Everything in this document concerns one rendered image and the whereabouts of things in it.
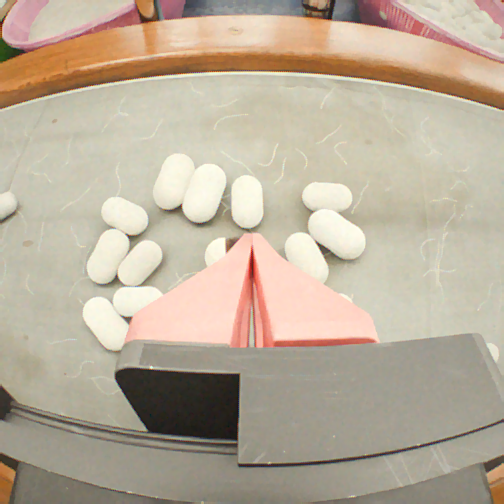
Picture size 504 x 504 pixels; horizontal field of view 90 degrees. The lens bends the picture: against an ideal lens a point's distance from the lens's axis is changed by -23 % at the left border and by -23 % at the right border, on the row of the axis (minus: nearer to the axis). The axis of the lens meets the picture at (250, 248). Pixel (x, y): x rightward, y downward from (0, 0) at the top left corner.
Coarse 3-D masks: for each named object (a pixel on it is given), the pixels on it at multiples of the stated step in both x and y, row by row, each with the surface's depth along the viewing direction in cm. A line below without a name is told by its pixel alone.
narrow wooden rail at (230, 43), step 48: (48, 48) 22; (96, 48) 22; (144, 48) 21; (192, 48) 21; (240, 48) 21; (288, 48) 21; (336, 48) 21; (384, 48) 21; (432, 48) 22; (0, 96) 22; (480, 96) 22
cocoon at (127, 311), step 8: (120, 288) 18; (128, 288) 18; (136, 288) 18; (144, 288) 18; (152, 288) 18; (120, 296) 18; (128, 296) 18; (136, 296) 18; (144, 296) 18; (152, 296) 18; (160, 296) 18; (120, 304) 17; (128, 304) 18; (136, 304) 18; (144, 304) 17; (120, 312) 18; (128, 312) 18
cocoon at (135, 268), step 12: (132, 252) 18; (144, 252) 18; (156, 252) 19; (120, 264) 18; (132, 264) 18; (144, 264) 18; (156, 264) 19; (120, 276) 18; (132, 276) 18; (144, 276) 19
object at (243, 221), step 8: (248, 176) 19; (240, 184) 19; (248, 184) 19; (256, 184) 19; (232, 192) 19; (240, 192) 19; (248, 192) 19; (256, 192) 19; (232, 200) 19; (240, 200) 19; (248, 200) 19; (256, 200) 19; (232, 208) 19; (240, 208) 19; (248, 208) 19; (256, 208) 19; (232, 216) 20; (240, 216) 19; (248, 216) 19; (256, 216) 19; (240, 224) 19; (248, 224) 19; (256, 224) 19
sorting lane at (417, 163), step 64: (0, 128) 23; (64, 128) 23; (128, 128) 22; (192, 128) 22; (256, 128) 22; (320, 128) 22; (384, 128) 22; (448, 128) 22; (0, 192) 21; (64, 192) 21; (128, 192) 21; (384, 192) 21; (448, 192) 21; (0, 256) 20; (64, 256) 20; (192, 256) 20; (384, 256) 20; (448, 256) 20; (0, 320) 19; (64, 320) 19; (128, 320) 19; (384, 320) 19; (448, 320) 19; (64, 384) 18
